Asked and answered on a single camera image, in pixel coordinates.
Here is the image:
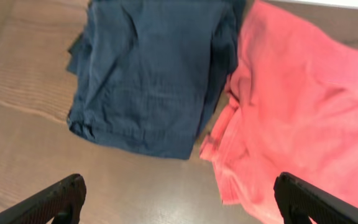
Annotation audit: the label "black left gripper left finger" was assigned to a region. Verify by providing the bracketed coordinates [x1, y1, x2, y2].
[0, 174, 86, 224]

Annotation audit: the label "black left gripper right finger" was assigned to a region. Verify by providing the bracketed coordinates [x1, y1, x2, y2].
[273, 172, 358, 224]

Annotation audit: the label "red t-shirt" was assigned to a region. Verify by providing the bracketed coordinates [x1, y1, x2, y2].
[200, 1, 358, 223]

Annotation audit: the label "folded navy blue clothes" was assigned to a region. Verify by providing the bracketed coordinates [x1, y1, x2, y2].
[67, 0, 246, 160]

